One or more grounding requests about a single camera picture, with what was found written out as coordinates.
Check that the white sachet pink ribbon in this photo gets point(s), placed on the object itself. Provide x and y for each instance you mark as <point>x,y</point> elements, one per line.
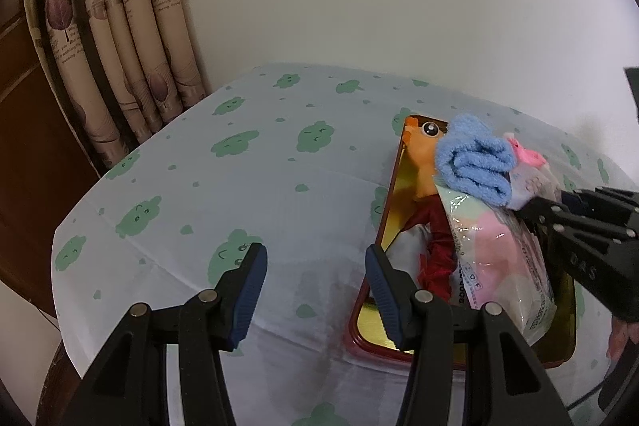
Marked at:
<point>534,179</point>

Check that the blue towel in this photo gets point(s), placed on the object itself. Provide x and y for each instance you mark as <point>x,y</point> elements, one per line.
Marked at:
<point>474,161</point>

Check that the pink and green wipes packet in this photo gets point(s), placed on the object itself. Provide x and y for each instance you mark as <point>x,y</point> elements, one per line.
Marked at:
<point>499,256</point>

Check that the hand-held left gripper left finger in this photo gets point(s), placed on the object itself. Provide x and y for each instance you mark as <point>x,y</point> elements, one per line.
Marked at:
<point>247,296</point>

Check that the cloud print tablecloth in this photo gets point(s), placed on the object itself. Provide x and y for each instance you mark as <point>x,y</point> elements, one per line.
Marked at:
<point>279,186</point>

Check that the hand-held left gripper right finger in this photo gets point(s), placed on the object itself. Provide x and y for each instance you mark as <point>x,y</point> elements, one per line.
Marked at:
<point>384,296</point>

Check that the beige leaf print curtain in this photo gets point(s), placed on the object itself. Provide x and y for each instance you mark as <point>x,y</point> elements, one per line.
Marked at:
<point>120,31</point>

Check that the dark brown wooden cabinet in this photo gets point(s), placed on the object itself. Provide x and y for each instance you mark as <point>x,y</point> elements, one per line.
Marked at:
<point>30,166</point>

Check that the red tin box gold inside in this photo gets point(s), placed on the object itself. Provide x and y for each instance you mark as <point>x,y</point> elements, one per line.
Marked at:
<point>402,186</point>

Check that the person's right hand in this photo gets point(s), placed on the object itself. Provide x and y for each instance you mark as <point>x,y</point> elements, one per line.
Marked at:
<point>621,341</point>

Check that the orange rubber toy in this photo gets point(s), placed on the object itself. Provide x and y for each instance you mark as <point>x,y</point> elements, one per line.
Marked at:
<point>422,156</point>

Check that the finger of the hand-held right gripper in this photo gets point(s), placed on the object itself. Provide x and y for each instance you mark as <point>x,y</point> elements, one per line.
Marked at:
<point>549,216</point>
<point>609,204</point>

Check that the red and white cloth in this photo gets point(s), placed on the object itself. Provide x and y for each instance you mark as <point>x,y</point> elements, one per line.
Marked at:
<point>439,231</point>

